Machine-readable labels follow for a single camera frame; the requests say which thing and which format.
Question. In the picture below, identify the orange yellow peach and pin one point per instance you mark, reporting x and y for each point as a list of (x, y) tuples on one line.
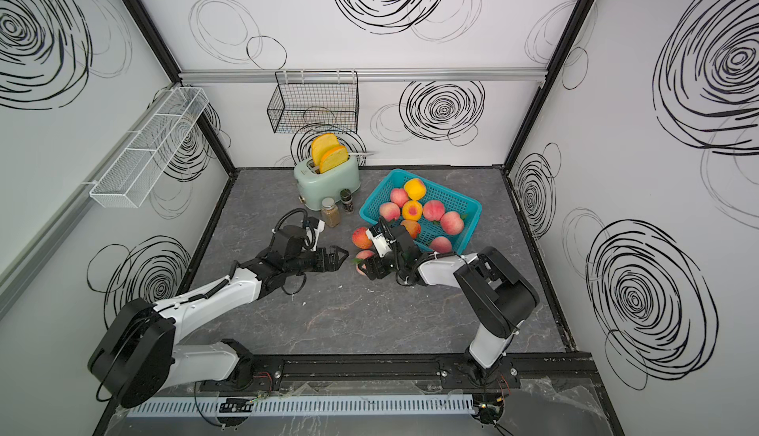
[(413, 228)]

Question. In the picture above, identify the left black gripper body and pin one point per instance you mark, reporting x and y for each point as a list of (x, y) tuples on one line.
[(306, 262)]

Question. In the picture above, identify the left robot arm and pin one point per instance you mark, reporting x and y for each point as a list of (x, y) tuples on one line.
[(142, 353)]

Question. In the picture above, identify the mint green toaster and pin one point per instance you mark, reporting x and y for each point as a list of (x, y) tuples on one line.
[(313, 187)]

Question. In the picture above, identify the front yellow toast slice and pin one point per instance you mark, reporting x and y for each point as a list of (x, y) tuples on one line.
[(333, 158)]

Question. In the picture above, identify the yellow peach red spot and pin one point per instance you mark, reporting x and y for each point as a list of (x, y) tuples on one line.
[(415, 189)]

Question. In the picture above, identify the rear yellow toast slice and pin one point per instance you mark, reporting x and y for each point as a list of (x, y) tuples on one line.
[(321, 145)]

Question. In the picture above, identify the white slotted cable duct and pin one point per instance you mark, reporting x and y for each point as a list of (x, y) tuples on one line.
[(237, 406)]

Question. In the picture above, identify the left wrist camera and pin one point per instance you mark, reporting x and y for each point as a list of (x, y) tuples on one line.
[(313, 227)]

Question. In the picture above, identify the white mesh wall shelf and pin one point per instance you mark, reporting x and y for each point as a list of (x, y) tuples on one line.
[(168, 144)]

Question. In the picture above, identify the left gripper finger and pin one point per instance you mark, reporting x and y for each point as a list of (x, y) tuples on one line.
[(318, 262), (335, 256)]

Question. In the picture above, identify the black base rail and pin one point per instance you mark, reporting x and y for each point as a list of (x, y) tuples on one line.
[(448, 371)]

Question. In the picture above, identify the black lid spice bottle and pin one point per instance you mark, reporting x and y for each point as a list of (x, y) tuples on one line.
[(346, 197)]

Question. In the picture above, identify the orange red wrinkled peach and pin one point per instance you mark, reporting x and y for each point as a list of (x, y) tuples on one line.
[(361, 239)]

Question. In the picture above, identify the pink peach with leaf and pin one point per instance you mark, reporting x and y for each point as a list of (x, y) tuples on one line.
[(360, 258)]

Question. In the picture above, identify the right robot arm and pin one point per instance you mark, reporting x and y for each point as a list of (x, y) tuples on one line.
[(497, 292)]

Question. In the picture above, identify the silver lid spice jar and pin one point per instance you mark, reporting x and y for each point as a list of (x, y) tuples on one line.
[(330, 212)]

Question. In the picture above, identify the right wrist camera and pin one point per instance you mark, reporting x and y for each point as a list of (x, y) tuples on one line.
[(379, 240)]

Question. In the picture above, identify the aluminium wall rail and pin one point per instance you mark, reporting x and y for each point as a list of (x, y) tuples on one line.
[(363, 74)]

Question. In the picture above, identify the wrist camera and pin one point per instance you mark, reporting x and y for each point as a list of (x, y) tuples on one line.
[(313, 227), (379, 240)]

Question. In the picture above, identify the yellow toast slice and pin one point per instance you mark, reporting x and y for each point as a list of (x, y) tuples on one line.
[(321, 145), (333, 158)]

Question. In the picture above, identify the teal plastic basket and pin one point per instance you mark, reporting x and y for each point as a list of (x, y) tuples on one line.
[(468, 209)]

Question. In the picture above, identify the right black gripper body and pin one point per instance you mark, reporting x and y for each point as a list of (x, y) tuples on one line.
[(388, 264)]

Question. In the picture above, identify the black wire wall basket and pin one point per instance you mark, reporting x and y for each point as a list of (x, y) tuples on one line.
[(303, 98)]

